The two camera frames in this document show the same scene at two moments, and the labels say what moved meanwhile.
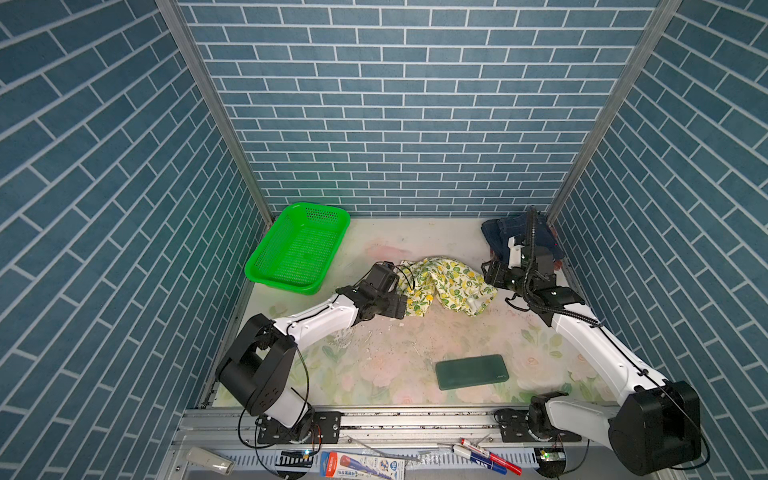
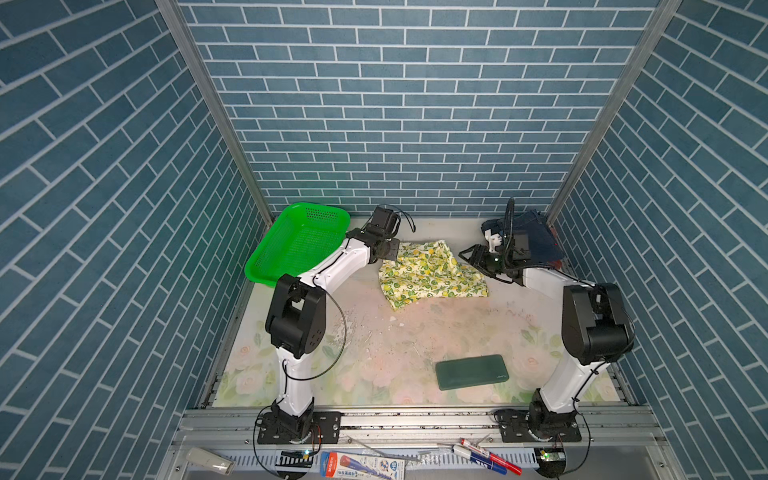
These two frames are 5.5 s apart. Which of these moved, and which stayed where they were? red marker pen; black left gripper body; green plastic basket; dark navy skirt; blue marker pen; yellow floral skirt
Moved: black left gripper body; yellow floral skirt
Stayed: red marker pen; dark navy skirt; blue marker pen; green plastic basket
